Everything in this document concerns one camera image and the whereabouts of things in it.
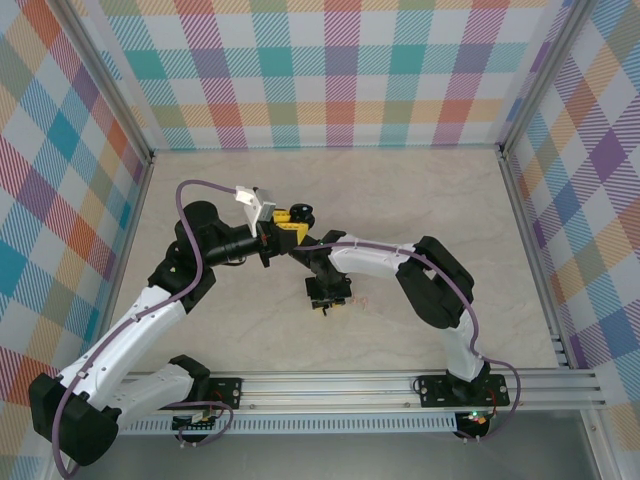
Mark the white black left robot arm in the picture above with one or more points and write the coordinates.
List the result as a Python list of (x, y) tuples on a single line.
[(125, 330)]

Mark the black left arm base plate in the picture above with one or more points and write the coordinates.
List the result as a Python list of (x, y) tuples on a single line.
[(227, 392)]

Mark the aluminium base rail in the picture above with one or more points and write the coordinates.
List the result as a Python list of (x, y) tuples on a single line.
[(325, 392)]

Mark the aluminium frame post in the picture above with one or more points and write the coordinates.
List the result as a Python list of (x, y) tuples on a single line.
[(112, 75), (597, 450), (542, 75)]

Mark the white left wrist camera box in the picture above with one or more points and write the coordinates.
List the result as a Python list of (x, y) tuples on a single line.
[(257, 212)]

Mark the black round disc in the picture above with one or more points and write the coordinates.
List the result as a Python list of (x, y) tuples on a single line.
[(302, 210)]

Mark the aluminium floor rail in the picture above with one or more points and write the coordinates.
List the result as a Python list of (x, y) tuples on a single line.
[(125, 250), (532, 250)]

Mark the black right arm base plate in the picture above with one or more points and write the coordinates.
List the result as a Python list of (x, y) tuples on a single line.
[(435, 390)]

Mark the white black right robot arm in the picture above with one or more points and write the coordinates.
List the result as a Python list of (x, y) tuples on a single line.
[(370, 257)]

